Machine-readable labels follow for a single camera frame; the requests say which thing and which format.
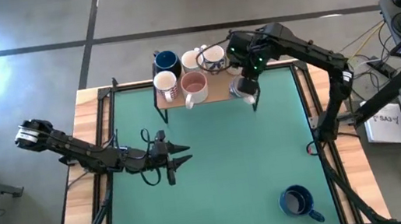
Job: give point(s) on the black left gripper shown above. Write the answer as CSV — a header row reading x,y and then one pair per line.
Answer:
x,y
159,157

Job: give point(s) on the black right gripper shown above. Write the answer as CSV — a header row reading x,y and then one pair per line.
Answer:
x,y
249,52

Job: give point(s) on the white mug blue flowers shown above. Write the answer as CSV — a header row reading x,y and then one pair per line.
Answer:
x,y
234,87
214,56

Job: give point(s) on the white mug green leaves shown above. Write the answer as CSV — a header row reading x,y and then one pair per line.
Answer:
x,y
189,60

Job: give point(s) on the cream mug pink interior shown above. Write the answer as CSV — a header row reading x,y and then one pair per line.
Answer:
x,y
194,85

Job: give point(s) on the white mug red lattice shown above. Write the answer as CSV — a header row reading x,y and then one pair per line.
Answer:
x,y
165,82

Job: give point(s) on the round dark blue mug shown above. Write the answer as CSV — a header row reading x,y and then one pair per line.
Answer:
x,y
166,61

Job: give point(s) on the wide dark blue mug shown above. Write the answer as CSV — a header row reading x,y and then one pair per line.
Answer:
x,y
296,202

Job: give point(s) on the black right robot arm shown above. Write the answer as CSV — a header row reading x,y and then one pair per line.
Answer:
x,y
335,89

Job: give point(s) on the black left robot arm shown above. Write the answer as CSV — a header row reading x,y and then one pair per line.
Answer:
x,y
80,152

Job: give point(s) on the wooden shelf black legs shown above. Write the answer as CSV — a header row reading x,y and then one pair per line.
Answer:
x,y
220,90

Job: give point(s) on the green table mat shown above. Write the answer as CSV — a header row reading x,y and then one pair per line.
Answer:
x,y
233,174

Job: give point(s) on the black power strip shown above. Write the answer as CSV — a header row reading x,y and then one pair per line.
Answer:
x,y
380,65

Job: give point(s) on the white printed booklet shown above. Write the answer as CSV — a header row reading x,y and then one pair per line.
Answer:
x,y
388,130

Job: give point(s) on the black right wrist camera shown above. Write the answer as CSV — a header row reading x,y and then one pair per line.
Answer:
x,y
248,85

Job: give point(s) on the black metal table frame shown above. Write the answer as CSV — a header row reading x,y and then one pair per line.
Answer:
x,y
130,87

